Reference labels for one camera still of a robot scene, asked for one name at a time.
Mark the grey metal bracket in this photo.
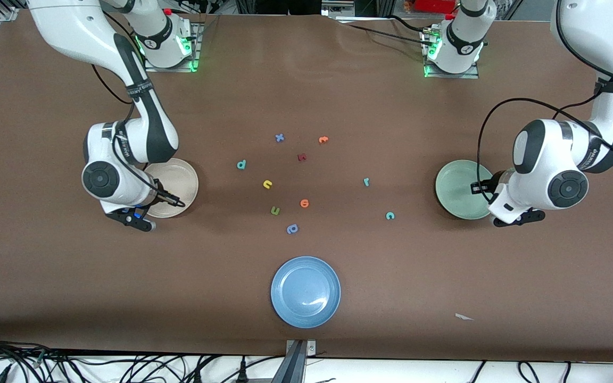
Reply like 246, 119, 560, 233
321, 0, 356, 16

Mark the grey metal camera post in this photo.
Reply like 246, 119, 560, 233
284, 339, 318, 383

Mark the thin black table cable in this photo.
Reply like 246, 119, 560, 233
336, 15, 437, 47

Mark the beige brown plate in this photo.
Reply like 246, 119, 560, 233
144, 158, 199, 219

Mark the red box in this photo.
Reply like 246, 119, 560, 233
413, 0, 457, 14

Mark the blue plate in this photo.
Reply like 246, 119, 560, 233
270, 256, 342, 329

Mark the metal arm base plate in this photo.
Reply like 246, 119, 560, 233
423, 27, 480, 79
143, 21, 201, 72

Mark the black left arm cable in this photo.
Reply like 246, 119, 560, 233
477, 0, 613, 187

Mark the green plate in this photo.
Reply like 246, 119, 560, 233
435, 160, 494, 221

